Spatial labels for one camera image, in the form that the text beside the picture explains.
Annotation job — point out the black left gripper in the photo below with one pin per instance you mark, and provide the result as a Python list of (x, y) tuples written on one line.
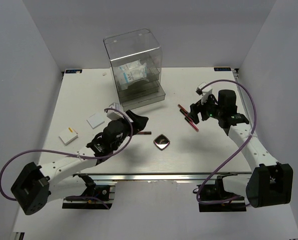
[(139, 122)]

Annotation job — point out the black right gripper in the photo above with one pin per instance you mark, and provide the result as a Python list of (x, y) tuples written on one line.
[(194, 109)]

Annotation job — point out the red black lipstick pen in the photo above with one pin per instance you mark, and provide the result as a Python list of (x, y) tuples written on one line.
[(185, 113)]

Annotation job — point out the cotton pad packet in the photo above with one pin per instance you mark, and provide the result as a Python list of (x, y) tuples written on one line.
[(126, 78), (135, 66)]

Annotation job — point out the clear acrylic drawer organizer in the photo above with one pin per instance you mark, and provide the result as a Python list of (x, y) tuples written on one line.
[(135, 60)]

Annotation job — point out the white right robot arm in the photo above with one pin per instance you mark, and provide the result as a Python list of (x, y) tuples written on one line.
[(270, 182)]

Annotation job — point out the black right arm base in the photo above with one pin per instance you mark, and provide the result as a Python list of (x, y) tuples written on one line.
[(216, 192)]

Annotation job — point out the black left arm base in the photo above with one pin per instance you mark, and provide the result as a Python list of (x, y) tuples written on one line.
[(96, 196)]

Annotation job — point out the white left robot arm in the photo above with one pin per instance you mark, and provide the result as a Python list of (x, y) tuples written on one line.
[(38, 185)]

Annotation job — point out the dark lip gloss tube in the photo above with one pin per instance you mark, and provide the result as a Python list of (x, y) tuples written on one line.
[(144, 133)]

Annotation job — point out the black square compact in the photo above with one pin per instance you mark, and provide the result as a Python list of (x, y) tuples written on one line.
[(161, 142)]

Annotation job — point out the white square card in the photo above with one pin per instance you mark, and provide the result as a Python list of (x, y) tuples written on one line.
[(95, 120)]

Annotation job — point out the blue label right corner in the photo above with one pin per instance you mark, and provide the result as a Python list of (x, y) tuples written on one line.
[(222, 69)]

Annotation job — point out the blue label corner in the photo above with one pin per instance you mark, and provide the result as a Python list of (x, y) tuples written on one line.
[(73, 71), (222, 69)]

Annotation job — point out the white card with yellow mark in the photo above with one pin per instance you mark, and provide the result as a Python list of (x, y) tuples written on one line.
[(68, 135)]

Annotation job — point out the blue label left corner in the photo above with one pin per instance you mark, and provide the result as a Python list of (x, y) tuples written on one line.
[(73, 71)]

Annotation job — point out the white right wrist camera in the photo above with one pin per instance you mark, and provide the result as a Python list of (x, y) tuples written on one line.
[(204, 91)]

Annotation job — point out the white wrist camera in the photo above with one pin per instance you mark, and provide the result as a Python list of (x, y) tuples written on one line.
[(114, 112), (204, 91)]

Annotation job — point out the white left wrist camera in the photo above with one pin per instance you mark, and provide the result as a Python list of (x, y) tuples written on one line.
[(114, 112)]

